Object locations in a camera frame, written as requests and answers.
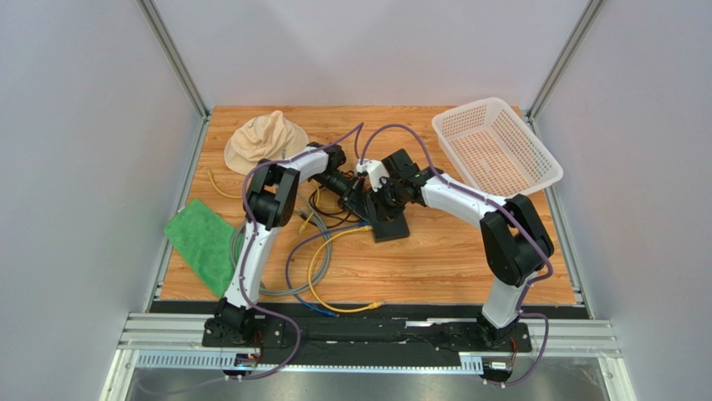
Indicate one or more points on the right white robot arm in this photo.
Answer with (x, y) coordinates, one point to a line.
(516, 243)

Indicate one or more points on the black network switch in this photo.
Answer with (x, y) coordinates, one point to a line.
(388, 222)

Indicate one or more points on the aluminium frame rail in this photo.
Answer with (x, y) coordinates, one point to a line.
(174, 341)

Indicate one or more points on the white plastic basket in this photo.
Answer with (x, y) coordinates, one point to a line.
(494, 150)

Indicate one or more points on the green microfiber cloth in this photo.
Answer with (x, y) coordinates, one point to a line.
(203, 239)

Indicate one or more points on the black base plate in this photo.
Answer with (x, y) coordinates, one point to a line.
(405, 336)

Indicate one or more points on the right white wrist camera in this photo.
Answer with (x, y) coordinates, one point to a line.
(375, 170)

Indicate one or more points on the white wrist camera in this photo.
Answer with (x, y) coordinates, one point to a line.
(375, 170)
(359, 179)

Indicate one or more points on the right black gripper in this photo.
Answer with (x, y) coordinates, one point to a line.
(381, 202)

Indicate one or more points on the beige bucket hat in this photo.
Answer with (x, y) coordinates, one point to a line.
(269, 136)

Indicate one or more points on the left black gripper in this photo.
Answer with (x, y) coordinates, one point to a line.
(358, 205)

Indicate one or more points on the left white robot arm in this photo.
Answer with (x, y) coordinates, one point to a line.
(270, 193)

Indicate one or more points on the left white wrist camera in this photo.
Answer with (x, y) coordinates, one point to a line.
(359, 179)

